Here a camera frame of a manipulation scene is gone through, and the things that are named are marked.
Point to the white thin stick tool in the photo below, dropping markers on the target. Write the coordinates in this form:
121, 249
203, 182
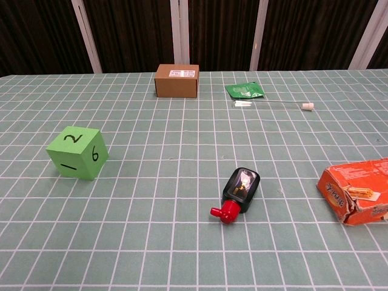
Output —
307, 106

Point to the green white grid tablecloth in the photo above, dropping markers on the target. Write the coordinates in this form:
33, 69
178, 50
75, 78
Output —
182, 248

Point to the green foil packet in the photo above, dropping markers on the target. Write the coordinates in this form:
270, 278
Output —
244, 90

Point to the torn orange carton box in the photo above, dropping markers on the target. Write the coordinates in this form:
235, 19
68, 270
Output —
357, 182

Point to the dark ribbed backdrop curtain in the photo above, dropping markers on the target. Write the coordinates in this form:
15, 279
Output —
136, 30

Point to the small white pellet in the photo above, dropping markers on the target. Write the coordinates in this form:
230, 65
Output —
242, 105
243, 102

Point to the white frame post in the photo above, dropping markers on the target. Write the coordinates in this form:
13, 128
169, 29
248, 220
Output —
88, 39
366, 39
184, 30
258, 36
175, 30

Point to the black bottle red cap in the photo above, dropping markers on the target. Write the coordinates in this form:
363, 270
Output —
241, 189

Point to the brown cardboard box white label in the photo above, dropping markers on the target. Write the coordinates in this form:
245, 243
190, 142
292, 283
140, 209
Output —
176, 86

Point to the green numbered foam cube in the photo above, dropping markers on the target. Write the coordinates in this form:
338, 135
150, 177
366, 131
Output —
72, 151

